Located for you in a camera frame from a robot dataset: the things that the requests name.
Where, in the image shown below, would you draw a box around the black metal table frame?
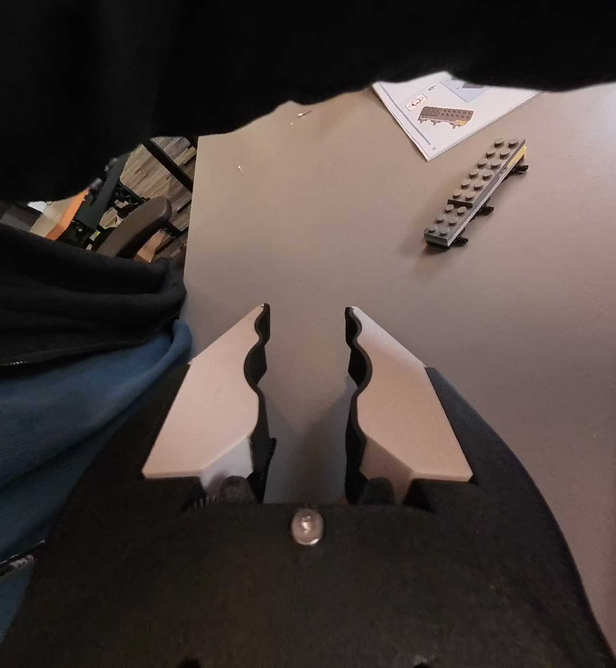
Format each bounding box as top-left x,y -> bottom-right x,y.
142,137 -> 198,195

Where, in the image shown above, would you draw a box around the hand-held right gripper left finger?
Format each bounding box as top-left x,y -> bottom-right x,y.
142,303 -> 277,503

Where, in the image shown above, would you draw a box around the orange table top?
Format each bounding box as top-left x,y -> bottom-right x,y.
46,189 -> 88,242

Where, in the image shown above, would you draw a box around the grey chair armrest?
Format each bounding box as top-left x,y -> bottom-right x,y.
96,196 -> 174,259

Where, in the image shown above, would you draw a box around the grey toy brick assembly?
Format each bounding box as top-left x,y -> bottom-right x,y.
424,137 -> 529,248

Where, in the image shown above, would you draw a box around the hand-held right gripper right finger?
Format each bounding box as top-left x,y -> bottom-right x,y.
343,306 -> 473,504

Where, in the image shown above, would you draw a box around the person's blue trousers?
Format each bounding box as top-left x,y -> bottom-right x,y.
0,319 -> 194,668

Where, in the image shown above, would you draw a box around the person's black hoodie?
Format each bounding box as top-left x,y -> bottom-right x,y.
0,213 -> 188,370

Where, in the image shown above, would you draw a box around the toy instruction booklet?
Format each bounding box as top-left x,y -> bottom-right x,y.
372,70 -> 543,161

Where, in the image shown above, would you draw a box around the grey desk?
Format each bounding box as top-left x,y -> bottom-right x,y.
182,73 -> 616,668

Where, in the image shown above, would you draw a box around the black and white striped cord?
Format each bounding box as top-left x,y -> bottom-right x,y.
0,543 -> 45,596

